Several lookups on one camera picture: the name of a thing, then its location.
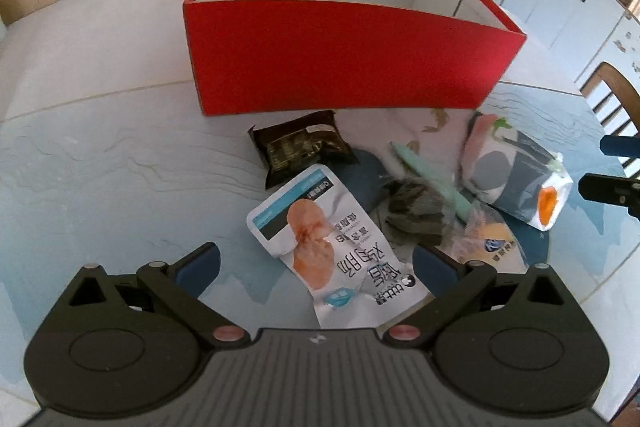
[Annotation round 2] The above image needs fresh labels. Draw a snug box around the painted desktop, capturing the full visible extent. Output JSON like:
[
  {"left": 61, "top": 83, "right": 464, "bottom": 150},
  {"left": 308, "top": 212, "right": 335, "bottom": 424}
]
[{"left": 0, "top": 0, "right": 640, "bottom": 427}]

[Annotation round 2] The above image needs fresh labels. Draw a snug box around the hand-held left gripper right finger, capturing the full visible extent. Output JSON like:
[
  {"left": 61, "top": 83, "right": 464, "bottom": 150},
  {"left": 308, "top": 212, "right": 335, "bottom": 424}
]
[{"left": 382, "top": 244, "right": 574, "bottom": 352}]

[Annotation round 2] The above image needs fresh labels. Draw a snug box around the clear bag of dark snack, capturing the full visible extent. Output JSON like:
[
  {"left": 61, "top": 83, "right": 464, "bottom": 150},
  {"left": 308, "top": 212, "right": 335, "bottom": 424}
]
[{"left": 382, "top": 177, "right": 451, "bottom": 249}]

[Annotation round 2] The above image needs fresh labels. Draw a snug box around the dark brown snack packet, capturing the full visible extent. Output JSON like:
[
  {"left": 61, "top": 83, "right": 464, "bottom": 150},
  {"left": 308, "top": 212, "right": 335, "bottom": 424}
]
[{"left": 248, "top": 109, "right": 359, "bottom": 192}]

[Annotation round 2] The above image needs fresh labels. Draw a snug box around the teal pen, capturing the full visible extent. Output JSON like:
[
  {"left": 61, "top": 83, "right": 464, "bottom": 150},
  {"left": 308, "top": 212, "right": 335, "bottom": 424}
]
[{"left": 390, "top": 142, "right": 474, "bottom": 223}]

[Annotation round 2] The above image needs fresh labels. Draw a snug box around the red cardboard box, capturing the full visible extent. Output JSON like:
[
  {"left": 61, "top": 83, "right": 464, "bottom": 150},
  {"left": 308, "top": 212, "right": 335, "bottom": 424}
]
[{"left": 182, "top": 0, "right": 528, "bottom": 118}]

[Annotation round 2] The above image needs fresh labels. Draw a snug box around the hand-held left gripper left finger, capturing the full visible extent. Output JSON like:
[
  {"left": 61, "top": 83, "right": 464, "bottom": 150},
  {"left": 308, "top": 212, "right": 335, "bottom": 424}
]
[{"left": 65, "top": 242, "right": 248, "bottom": 351}]

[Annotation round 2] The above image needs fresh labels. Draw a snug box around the white chicken snack packet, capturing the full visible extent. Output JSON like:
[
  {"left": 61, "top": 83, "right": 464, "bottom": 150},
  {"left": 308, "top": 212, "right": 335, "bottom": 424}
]
[{"left": 246, "top": 164, "right": 432, "bottom": 329}]

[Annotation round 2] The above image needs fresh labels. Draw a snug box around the clear packet with blue logo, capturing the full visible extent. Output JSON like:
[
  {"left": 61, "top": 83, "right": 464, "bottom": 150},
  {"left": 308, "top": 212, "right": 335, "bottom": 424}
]
[{"left": 445, "top": 202, "right": 531, "bottom": 271}]

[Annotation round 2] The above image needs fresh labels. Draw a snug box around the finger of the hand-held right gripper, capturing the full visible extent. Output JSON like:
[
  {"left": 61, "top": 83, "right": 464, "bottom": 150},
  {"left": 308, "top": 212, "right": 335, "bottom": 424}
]
[
  {"left": 600, "top": 134, "right": 640, "bottom": 158},
  {"left": 578, "top": 173, "right": 640, "bottom": 221}
]

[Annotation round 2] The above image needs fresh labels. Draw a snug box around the patterned tissue pack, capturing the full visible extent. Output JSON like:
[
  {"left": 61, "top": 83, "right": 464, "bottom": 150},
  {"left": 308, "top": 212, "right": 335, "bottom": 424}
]
[{"left": 460, "top": 112, "right": 574, "bottom": 232}]

